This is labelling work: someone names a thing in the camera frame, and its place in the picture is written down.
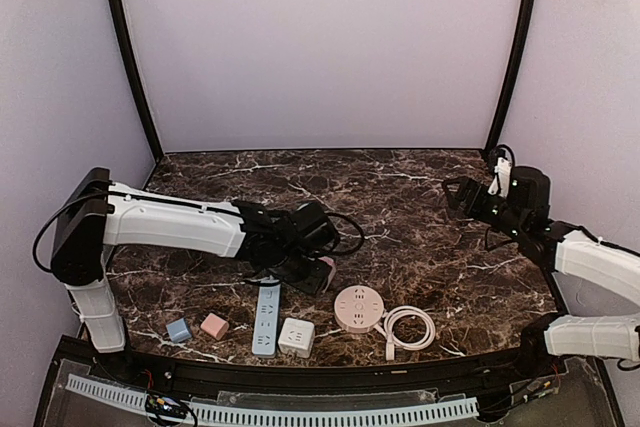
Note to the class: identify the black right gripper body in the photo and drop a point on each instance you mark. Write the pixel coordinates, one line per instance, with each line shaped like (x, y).
(480, 203)

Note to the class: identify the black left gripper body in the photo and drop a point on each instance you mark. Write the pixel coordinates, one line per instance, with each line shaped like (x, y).
(307, 281)

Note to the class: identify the pink cube socket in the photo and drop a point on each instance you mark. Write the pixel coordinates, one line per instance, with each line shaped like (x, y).
(330, 274)

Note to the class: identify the light blue power strip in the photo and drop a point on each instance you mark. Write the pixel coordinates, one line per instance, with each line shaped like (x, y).
(265, 332)

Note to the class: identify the small pink plug adapter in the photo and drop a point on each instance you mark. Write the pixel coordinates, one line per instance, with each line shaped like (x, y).
(215, 326)

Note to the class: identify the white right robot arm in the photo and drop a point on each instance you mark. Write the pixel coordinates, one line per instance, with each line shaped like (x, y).
(595, 283)

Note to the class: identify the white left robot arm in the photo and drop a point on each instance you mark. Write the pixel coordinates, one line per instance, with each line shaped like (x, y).
(100, 213)

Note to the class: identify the small blue plug adapter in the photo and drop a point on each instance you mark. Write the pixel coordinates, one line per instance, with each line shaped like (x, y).
(179, 331)

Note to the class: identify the white cube socket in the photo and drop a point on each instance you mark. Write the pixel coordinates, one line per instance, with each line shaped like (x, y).
(296, 337)

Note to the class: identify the round pink socket hub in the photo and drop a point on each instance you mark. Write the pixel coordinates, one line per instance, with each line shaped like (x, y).
(358, 309)

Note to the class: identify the black front frame rail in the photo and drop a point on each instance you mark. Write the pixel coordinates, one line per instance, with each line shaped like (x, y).
(483, 374)

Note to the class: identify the black right frame post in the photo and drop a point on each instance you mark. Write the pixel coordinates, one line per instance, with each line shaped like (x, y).
(521, 30)

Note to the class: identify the black frame post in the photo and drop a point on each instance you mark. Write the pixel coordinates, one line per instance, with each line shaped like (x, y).
(134, 79)
(521, 30)

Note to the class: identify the white slotted cable duct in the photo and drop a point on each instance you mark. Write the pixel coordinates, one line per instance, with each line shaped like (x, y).
(207, 414)

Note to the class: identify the black left frame post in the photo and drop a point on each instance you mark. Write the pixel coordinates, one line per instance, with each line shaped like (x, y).
(134, 79)

